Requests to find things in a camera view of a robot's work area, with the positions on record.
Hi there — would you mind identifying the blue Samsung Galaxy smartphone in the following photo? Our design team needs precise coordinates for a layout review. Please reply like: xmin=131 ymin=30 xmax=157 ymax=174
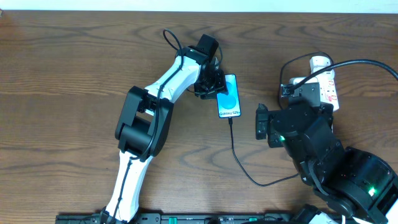
xmin=216 ymin=74 xmax=241 ymax=118

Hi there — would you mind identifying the black USB charging cable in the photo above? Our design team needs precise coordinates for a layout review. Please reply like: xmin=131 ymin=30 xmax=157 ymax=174
xmin=228 ymin=51 xmax=335 ymax=187

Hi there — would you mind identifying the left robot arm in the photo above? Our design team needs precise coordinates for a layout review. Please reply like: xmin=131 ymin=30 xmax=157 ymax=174
xmin=99 ymin=34 xmax=227 ymax=223

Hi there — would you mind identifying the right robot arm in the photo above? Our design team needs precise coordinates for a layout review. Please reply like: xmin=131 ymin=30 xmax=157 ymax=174
xmin=256 ymin=83 xmax=397 ymax=223

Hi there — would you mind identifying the white charger adapter plug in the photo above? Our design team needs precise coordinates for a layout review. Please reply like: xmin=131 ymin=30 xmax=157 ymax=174
xmin=310 ymin=56 xmax=331 ymax=73

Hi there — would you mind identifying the white power strip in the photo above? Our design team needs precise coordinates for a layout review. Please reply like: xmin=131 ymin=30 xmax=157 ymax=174
xmin=313 ymin=70 xmax=340 ymax=111

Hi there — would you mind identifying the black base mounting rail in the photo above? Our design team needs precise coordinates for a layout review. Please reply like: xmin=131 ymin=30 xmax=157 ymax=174
xmin=55 ymin=212 xmax=343 ymax=224

